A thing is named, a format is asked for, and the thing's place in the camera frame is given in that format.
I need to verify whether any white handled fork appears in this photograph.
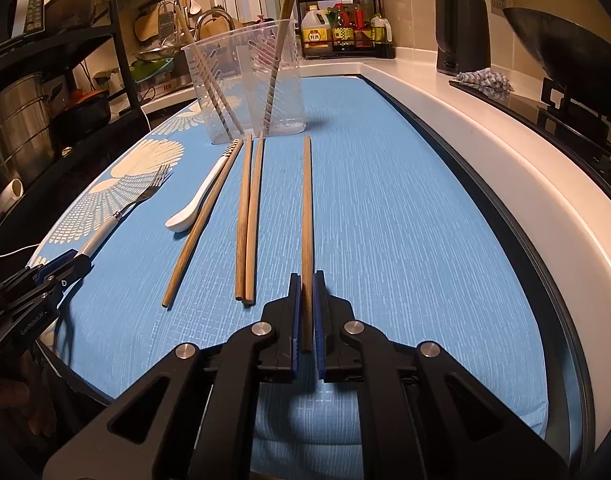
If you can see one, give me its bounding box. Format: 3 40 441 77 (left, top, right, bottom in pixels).
78 164 171 258

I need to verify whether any white ceramic spoon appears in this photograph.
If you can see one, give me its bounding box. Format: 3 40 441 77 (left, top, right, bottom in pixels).
165 140 240 233

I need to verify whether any wooden chopstick four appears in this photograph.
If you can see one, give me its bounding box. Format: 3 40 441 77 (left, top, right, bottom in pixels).
244 136 264 306

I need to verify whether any wooden chopstick five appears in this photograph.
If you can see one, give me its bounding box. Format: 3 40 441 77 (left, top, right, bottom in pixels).
301 136 314 353

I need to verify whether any wooden chopstick three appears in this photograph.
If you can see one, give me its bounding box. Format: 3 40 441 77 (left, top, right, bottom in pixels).
235 134 253 301

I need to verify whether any wooden chopstick six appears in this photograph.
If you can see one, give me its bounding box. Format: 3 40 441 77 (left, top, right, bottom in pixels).
162 140 243 309

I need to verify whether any wooden chopstick one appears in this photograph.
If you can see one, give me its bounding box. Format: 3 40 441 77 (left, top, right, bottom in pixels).
260 0 291 140

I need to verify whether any wooden chopstick two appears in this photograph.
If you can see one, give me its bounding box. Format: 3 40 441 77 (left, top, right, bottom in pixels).
264 0 303 139

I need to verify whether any chrome kitchen faucet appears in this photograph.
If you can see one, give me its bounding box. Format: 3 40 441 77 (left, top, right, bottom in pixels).
194 6 236 41

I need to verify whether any person left hand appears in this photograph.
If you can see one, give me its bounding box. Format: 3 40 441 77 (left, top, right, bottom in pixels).
0 351 54 436

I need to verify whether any steel stock pot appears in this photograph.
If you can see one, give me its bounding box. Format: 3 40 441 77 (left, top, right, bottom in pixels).
0 73 54 189

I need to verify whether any black metal shelf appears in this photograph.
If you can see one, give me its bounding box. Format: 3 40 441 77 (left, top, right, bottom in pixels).
0 0 147 122

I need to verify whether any blue patterned table mat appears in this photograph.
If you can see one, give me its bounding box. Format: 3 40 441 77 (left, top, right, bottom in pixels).
44 78 566 479

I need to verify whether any green basin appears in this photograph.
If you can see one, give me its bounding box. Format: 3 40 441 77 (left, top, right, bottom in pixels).
130 58 174 84

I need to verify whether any clear plastic utensil holder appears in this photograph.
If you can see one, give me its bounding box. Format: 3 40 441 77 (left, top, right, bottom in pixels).
183 21 305 144

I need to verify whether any gas stove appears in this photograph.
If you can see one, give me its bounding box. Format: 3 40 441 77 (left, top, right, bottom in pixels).
449 80 611 200

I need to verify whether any blue checkered cloth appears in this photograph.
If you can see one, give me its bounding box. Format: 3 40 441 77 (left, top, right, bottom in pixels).
455 67 514 100

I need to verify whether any yellow label oil jug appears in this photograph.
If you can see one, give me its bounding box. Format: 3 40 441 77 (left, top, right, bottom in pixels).
301 4 333 58

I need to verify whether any black spice rack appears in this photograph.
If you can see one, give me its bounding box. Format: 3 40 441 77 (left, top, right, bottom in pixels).
296 0 395 60

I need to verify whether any black wok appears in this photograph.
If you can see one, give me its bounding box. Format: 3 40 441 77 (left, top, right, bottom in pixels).
503 8 611 113

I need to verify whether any black electric kettle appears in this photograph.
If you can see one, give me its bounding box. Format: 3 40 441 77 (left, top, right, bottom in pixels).
435 0 491 76

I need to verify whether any white cable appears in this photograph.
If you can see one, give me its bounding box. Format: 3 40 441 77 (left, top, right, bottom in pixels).
0 242 41 260

